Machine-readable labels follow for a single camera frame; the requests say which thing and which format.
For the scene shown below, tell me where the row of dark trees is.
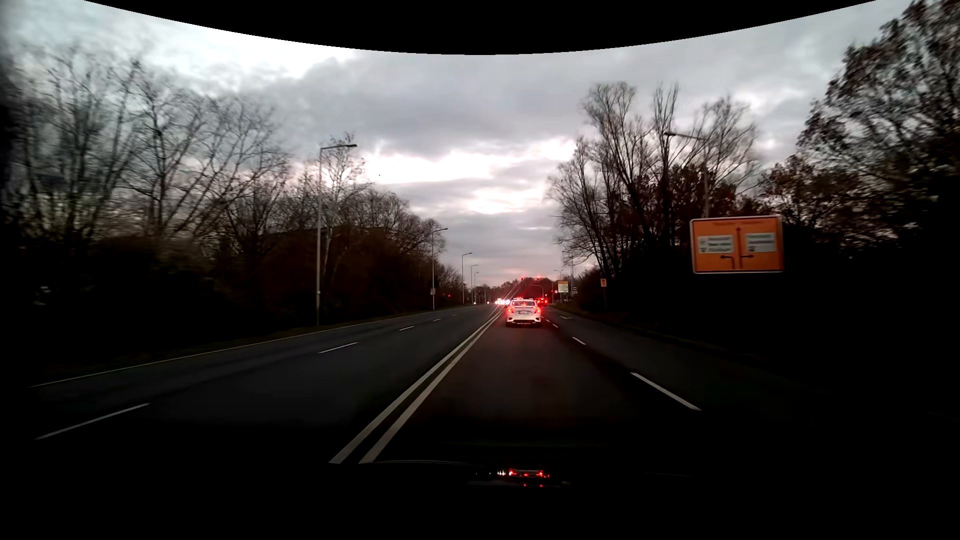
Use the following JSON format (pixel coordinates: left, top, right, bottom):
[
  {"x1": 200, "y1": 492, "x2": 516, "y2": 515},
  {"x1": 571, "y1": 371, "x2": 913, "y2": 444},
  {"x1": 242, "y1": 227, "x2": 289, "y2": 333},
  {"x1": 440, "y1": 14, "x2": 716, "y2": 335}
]
[{"x1": 547, "y1": 0, "x2": 960, "y2": 361}]

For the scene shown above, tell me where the row of bare trees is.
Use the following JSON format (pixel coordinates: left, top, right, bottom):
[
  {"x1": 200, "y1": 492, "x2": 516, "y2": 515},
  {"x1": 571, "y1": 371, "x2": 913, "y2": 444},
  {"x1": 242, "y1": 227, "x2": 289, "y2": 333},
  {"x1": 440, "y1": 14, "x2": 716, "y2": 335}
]
[{"x1": 0, "y1": 41, "x2": 466, "y2": 354}]

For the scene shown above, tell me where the white car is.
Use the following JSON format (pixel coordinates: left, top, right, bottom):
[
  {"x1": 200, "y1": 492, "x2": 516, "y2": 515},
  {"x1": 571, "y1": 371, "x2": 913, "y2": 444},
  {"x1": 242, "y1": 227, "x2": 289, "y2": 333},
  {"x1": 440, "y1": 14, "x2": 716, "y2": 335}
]
[{"x1": 504, "y1": 298, "x2": 543, "y2": 328}]

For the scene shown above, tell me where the dark grey asphalt road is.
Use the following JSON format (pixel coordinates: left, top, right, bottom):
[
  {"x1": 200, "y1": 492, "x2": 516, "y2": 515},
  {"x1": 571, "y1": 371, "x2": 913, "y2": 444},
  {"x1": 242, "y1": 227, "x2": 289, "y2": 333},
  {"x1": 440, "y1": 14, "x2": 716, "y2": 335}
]
[{"x1": 22, "y1": 301, "x2": 841, "y2": 470}]

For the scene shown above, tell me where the queue of vehicles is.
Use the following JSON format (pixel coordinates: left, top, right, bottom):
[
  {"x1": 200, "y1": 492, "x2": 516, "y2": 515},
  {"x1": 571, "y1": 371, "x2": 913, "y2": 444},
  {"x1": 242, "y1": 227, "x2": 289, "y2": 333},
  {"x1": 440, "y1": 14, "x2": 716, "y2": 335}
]
[{"x1": 492, "y1": 285, "x2": 552, "y2": 309}]

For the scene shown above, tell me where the large orange road sign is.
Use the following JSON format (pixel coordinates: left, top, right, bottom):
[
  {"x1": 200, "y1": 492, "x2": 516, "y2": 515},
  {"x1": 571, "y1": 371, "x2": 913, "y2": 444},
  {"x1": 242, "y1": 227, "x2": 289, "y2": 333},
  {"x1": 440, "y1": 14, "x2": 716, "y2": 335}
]
[{"x1": 689, "y1": 215, "x2": 786, "y2": 275}]

